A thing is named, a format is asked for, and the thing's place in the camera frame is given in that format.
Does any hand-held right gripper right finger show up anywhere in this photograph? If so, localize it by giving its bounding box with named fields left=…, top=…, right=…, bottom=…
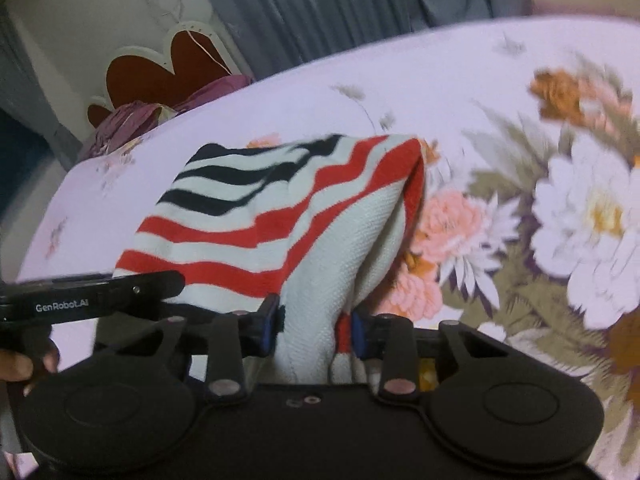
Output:
left=350, top=312, right=512, bottom=407

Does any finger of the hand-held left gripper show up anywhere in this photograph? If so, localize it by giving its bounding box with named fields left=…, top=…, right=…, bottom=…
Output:
left=132, top=270, right=187, bottom=320

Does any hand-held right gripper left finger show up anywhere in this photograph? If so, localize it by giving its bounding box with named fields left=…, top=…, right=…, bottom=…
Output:
left=95, top=293, right=281, bottom=407

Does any red black striped white shirt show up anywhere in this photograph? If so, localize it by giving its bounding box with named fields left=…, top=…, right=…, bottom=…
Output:
left=113, top=133, right=427, bottom=387

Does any person's left hand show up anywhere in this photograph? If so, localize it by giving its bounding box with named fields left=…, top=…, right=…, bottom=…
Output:
left=0, top=337, right=62, bottom=397

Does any crumpled purple cloth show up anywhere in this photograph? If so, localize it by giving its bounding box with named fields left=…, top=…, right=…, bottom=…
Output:
left=79, top=73, right=252, bottom=162

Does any grey-blue curtain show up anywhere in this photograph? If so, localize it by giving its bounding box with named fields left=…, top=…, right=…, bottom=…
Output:
left=184, top=0, right=532, bottom=82
left=0, top=7, right=85, bottom=176

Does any red white cloud-shaped headboard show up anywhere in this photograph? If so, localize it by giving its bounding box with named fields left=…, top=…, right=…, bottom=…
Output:
left=86, top=22, right=255, bottom=127

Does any floral lilac bed sheet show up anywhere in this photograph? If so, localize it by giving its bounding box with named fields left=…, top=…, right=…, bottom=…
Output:
left=15, top=14, right=640, bottom=480

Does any thin white cable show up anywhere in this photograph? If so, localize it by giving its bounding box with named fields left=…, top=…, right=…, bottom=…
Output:
left=131, top=0, right=238, bottom=77

